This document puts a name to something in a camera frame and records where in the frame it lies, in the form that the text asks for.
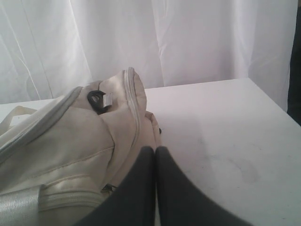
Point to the cream fabric duffel bag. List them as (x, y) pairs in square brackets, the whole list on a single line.
[(59, 163)]

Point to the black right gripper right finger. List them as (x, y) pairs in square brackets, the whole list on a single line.
[(181, 203)]

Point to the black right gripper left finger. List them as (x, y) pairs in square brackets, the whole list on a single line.
[(133, 202)]

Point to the white backdrop curtain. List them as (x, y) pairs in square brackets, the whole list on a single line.
[(48, 47)]

